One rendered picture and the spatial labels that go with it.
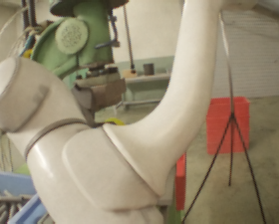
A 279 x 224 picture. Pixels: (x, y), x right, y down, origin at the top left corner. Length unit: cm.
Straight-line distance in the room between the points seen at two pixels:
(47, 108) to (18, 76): 5
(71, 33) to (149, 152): 38
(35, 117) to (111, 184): 11
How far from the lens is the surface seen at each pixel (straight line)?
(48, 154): 22
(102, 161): 20
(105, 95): 46
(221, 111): 271
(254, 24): 638
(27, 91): 24
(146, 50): 598
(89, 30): 51
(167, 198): 45
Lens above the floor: 127
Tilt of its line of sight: 13 degrees down
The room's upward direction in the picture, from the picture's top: 8 degrees counter-clockwise
